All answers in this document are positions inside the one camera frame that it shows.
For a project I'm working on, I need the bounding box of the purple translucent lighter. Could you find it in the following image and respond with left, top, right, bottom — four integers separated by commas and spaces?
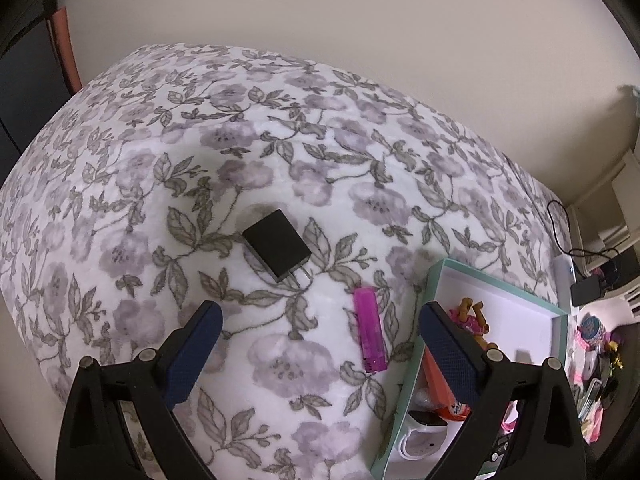
353, 287, 388, 374

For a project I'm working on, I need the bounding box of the floral grey white blanket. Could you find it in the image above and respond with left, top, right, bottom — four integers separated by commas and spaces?
0, 44, 573, 480

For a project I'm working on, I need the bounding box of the iridescent wristwatch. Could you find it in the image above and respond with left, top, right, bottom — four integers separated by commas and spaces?
577, 316, 607, 350

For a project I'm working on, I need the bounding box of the teal white shallow tray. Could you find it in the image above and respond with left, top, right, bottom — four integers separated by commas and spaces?
370, 258, 569, 480

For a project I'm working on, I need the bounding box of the dark cabinet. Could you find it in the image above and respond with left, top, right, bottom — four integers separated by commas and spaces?
0, 10, 71, 181

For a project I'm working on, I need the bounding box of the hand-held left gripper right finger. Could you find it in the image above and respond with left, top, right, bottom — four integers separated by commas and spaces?
419, 301, 587, 480

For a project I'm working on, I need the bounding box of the white wooden rack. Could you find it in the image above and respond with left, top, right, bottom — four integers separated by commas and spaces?
565, 155, 640, 311

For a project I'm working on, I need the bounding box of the red-brown upright board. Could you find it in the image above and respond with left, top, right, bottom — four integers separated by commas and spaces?
47, 7, 83, 93

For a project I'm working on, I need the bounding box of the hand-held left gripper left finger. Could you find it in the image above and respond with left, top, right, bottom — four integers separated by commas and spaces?
55, 300, 224, 480

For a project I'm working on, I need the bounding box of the smartphone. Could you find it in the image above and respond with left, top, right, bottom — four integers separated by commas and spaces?
582, 377, 606, 421

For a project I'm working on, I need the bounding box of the black power adapter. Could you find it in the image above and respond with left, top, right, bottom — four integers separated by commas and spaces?
571, 260, 621, 307

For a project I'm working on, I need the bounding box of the black cable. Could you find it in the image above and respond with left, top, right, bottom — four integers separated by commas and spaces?
546, 200, 618, 268

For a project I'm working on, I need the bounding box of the pink brown toy figure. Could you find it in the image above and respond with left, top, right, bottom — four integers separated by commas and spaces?
447, 297, 500, 351

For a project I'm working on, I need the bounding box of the orange blue rectangular case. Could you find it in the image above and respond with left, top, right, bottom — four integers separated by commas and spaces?
420, 345, 453, 411

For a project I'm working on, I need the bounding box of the white power strip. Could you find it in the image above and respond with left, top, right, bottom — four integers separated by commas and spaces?
552, 255, 581, 291

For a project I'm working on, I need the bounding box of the black gold trinket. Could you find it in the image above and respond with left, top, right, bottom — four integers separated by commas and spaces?
597, 340, 626, 376

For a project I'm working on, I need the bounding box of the pink white knitted pouch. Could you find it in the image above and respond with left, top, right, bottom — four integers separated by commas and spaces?
575, 340, 601, 386

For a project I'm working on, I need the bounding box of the white smartwatch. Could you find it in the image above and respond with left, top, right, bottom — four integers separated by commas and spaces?
397, 409, 448, 461

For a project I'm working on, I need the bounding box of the black charger plug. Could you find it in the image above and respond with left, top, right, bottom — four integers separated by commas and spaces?
242, 210, 313, 288

